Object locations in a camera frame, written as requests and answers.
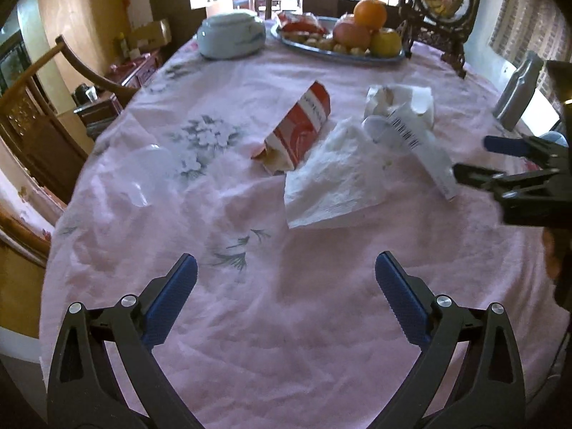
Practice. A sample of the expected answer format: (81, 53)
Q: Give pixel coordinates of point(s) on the small cardboard box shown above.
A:
(152, 32)

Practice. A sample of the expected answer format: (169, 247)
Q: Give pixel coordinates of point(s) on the steel water bottle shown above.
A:
(518, 94)

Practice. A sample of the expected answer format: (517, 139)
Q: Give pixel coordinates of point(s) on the white floral curtain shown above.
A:
(27, 205)

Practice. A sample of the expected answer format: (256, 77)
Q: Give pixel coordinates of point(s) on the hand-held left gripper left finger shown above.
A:
(172, 304)

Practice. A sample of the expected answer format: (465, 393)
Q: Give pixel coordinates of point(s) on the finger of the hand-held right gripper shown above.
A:
(482, 177)
(502, 144)

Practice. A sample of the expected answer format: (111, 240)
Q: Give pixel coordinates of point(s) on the yellow apple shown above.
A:
(386, 42)

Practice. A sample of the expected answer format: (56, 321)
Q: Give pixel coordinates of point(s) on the brown checked curtain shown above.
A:
(523, 18)

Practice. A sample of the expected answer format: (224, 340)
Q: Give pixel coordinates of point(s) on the red apple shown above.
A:
(351, 33)

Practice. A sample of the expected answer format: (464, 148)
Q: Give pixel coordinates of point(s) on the metal fruit plate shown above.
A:
(290, 41)

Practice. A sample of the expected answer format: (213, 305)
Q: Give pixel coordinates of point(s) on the clear plastic cup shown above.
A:
(147, 174)

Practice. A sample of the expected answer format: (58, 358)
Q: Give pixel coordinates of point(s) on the pink floral tablecloth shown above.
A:
(250, 277)

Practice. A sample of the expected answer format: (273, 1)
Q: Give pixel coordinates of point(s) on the dark wooden side table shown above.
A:
(111, 98)

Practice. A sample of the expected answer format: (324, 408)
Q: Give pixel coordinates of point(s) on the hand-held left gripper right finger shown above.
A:
(400, 299)

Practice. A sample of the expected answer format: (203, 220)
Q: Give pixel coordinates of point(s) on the dark kettle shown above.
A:
(80, 93)

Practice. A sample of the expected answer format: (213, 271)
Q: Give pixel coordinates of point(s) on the person's right hand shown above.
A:
(551, 254)

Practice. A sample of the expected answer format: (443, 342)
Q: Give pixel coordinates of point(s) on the curved-back wooden chair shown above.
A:
(40, 129)

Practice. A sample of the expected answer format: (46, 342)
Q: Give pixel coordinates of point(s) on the orange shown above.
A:
(370, 13)

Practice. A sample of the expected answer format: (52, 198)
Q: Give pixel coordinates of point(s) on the pale ceramic lidded pot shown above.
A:
(230, 38)

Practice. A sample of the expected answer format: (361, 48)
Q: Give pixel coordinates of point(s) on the blue cushioned chair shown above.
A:
(553, 137)

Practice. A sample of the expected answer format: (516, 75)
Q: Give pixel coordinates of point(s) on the red and white carton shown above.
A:
(299, 125)

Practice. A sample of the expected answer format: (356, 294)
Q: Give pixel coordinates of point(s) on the white paper napkin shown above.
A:
(330, 183)

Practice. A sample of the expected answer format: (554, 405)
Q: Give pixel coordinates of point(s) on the light wooden wardrobe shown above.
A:
(89, 4)

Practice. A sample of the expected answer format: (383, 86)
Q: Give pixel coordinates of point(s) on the yellow spray bottle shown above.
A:
(121, 45)

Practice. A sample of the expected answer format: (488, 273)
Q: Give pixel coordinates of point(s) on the pile of small brown nuts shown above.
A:
(326, 44)

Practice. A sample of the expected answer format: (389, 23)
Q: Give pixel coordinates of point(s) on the white receipt with barcode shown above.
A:
(424, 152)

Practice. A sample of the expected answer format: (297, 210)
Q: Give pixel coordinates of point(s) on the white tissue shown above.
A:
(415, 100)

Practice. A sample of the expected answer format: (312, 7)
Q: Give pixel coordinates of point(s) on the small red snack packet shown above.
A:
(297, 21)

